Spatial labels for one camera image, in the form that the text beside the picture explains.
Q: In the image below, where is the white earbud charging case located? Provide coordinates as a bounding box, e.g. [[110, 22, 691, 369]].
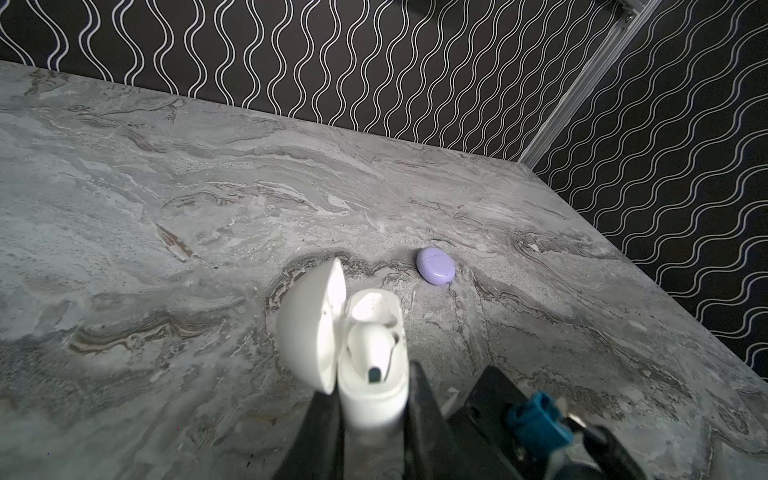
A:
[[276, 258, 409, 433]]

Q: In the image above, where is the purple earbud charging case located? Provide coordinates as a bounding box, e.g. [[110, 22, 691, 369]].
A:
[[416, 247, 456, 286]]

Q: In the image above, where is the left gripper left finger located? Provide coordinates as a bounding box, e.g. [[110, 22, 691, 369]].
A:
[[272, 392, 345, 479]]

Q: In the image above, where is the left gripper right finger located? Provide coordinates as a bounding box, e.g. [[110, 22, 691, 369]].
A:
[[403, 360, 471, 479]]

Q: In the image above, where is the white earbud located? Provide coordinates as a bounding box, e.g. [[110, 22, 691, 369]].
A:
[[347, 323, 397, 384]]

